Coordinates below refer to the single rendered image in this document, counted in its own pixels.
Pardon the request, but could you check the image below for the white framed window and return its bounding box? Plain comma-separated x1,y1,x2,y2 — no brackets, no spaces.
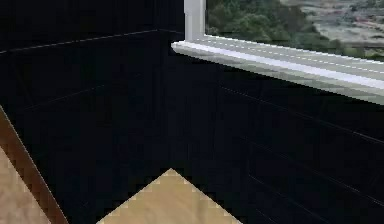
171,0,384,106

